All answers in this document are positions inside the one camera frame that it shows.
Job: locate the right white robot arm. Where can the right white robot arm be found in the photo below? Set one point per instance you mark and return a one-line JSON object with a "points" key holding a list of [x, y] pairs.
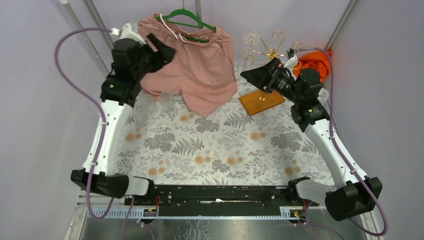
{"points": [[354, 192]]}

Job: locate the pink shorts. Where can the pink shorts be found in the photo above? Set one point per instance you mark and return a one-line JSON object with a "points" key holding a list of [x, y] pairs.
{"points": [[202, 70]]}

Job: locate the wooden rack base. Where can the wooden rack base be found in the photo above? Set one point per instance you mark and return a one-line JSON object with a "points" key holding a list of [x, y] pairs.
{"points": [[258, 101]]}

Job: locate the ribbed clear wine glass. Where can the ribbed clear wine glass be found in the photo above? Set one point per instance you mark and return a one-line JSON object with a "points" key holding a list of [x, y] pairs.
{"points": [[148, 103]]}

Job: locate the orange cloth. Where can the orange cloth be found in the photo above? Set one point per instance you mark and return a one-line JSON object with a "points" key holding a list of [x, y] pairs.
{"points": [[315, 60]]}

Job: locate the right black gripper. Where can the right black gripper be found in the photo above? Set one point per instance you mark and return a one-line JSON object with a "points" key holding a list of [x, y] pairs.
{"points": [[266, 76]]}

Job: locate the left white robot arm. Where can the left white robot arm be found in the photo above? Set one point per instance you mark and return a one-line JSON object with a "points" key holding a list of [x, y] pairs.
{"points": [[132, 60]]}

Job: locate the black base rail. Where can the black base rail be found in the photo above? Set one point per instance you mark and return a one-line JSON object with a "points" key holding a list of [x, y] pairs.
{"points": [[208, 201]]}

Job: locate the floral tablecloth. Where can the floral tablecloth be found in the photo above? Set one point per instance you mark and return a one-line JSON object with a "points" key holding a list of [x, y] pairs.
{"points": [[228, 147]]}

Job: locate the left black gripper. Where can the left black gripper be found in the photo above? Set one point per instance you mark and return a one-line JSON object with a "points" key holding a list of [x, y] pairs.
{"points": [[148, 56]]}

